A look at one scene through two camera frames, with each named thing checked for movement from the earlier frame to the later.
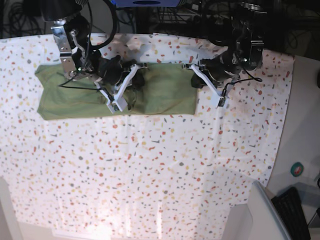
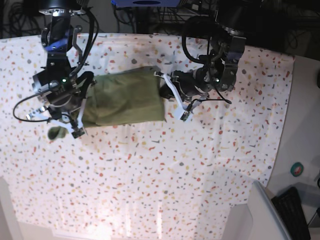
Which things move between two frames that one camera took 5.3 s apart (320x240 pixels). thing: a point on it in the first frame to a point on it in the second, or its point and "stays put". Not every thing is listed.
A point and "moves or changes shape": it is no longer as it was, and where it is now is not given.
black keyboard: x=288 y=204 stays put
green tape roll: x=296 y=169 stays put
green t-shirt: x=160 y=89 moves or changes shape
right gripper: x=215 y=69 to x=190 y=84
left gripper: x=111 y=70 to x=62 y=100
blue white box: x=147 y=3 stays put
